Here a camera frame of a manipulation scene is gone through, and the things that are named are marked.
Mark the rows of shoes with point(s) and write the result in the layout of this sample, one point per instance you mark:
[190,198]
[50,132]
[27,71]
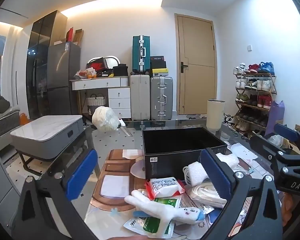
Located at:
[252,85]

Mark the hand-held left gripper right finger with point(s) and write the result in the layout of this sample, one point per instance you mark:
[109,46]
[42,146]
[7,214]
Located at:
[216,177]

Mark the white desk with drawers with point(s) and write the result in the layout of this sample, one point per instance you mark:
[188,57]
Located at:
[120,97]

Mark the red black shoe box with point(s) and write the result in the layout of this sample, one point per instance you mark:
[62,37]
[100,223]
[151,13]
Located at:
[96,65]

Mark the yellow black box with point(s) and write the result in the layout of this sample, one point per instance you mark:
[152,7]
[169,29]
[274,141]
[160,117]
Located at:
[159,72]

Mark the white round mirror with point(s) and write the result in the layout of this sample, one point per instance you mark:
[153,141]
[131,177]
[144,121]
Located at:
[113,61]

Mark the green white packet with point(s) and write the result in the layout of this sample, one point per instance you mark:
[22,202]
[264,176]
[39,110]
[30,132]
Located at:
[168,202]
[152,226]

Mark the red white packet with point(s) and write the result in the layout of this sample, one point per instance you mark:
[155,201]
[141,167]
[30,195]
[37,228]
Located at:
[165,187]

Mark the brown cardboard box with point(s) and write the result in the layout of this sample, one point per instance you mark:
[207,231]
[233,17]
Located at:
[78,37]

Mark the teal suitcase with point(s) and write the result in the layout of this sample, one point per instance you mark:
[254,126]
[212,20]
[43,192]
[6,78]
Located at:
[137,55]

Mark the grey refrigerator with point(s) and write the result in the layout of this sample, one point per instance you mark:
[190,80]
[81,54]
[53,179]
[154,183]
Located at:
[62,80]

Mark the black flat box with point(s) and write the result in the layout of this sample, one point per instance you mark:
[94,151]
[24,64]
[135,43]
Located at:
[158,62]

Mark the white stuffed plastic bag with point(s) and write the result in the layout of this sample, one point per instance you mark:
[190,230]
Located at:
[105,120]

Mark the dark tall cabinet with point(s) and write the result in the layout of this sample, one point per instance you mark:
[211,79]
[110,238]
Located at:
[38,67]

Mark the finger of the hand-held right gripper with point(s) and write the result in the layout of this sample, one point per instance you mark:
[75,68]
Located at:
[262,145]
[286,131]

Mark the silver suitcase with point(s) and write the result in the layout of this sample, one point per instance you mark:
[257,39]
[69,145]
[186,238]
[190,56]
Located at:
[161,97]

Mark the grey coffee table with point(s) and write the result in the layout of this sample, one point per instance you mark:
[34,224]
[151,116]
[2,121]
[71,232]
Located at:
[47,132]

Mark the white paper sheet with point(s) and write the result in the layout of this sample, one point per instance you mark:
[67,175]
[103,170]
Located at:
[242,151]

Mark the white medicine packet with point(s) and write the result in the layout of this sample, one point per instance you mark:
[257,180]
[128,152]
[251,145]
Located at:
[132,223]

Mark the white foam piece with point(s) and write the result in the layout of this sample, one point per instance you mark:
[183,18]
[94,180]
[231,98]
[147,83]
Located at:
[196,172]

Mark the wooden door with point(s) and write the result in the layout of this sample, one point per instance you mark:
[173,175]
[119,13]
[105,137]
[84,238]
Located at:
[197,80]

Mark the black bag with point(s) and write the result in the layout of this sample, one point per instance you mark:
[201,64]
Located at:
[120,71]

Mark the white suitcase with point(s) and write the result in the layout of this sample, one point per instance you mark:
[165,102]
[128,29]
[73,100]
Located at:
[140,97]

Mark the printed table mat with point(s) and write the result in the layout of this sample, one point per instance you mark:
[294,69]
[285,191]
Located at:
[115,160]

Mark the purple bag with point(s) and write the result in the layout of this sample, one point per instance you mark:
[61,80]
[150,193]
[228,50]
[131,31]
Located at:
[275,117]

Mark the bag of fruit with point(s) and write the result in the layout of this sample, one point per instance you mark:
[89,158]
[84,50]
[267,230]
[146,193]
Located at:
[86,74]

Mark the grey mattress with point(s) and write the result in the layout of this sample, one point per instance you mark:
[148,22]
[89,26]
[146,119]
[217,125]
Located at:
[2,126]

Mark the white trash can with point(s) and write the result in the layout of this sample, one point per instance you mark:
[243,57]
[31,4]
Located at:
[215,115]

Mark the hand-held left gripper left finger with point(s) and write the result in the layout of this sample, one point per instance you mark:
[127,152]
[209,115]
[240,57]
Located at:
[82,177]

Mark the wooden shoe rack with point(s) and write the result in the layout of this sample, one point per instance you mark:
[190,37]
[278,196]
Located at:
[255,74]

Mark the clear plastic bag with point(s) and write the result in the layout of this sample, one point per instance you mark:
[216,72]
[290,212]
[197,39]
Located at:
[276,140]

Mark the white bubble wrap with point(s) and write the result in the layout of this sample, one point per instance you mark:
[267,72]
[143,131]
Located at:
[227,160]

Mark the white wicker basket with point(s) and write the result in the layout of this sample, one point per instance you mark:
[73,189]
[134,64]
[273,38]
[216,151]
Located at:
[97,101]

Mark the small white device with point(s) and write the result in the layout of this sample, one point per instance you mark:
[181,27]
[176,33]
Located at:
[122,123]

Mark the orange bag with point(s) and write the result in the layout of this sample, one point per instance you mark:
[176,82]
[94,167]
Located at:
[24,119]

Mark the black white shoe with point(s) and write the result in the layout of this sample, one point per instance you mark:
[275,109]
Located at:
[229,119]

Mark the black cardboard box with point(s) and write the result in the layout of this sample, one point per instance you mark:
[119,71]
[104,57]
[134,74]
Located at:
[170,160]

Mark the white plush toy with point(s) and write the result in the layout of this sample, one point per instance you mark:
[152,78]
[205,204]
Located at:
[165,210]

